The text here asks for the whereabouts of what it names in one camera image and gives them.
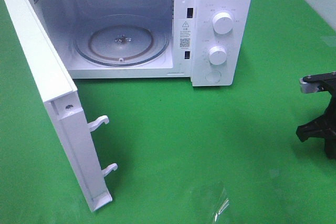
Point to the white microwave oven body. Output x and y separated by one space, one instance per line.
61 20

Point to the round door release button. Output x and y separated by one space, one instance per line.
213 77

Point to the lower white timer knob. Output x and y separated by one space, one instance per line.
217 55

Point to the glass microwave turntable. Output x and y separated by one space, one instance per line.
123 40

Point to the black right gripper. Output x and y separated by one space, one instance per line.
323 126

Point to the upper white power knob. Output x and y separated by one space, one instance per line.
223 23

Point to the warning label sticker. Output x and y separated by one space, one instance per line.
184 34

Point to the white microwave door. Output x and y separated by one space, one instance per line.
59 95

